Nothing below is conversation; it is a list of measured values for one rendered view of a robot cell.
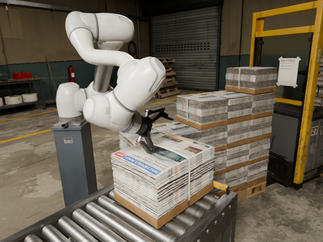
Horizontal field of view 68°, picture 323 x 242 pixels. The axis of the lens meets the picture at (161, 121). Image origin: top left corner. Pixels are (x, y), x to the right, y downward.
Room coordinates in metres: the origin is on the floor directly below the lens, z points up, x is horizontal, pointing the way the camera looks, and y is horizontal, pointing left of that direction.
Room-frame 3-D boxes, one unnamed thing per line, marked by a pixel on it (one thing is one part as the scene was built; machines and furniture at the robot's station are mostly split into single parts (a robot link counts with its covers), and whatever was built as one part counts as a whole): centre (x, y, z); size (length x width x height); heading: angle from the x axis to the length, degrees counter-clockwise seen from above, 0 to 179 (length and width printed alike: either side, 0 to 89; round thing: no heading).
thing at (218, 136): (2.01, -0.24, 0.42); 1.17 x 0.39 x 0.83; 118
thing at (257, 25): (2.84, -1.11, 0.97); 0.09 x 0.09 x 1.75; 28
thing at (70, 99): (1.59, 0.61, 1.17); 0.18 x 0.16 x 0.22; 117
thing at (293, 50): (2.56, -1.28, 1.28); 0.57 x 0.01 x 0.65; 28
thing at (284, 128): (2.73, -1.59, 0.40); 0.69 x 0.55 x 0.80; 28
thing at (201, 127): (2.07, -0.35, 0.86); 0.38 x 0.29 x 0.04; 28
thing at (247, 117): (2.21, -0.62, 0.86); 0.38 x 0.29 x 0.04; 29
